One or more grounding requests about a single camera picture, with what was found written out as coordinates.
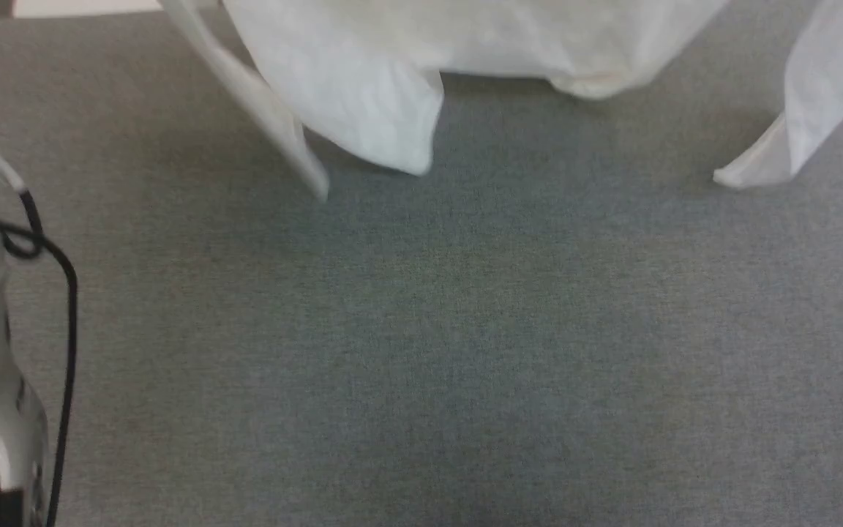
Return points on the white t-shirt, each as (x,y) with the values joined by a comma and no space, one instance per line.
(363,88)

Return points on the white cabinet box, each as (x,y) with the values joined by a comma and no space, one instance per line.
(85,7)

